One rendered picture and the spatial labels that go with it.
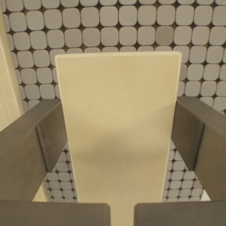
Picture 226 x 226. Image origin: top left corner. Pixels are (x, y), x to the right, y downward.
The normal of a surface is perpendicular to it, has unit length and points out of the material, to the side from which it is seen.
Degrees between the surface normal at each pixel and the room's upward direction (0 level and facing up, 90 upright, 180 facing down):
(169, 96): 0
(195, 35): 0
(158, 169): 0
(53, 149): 90
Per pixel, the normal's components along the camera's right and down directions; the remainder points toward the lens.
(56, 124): 1.00, -0.02
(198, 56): -0.02, 0.39
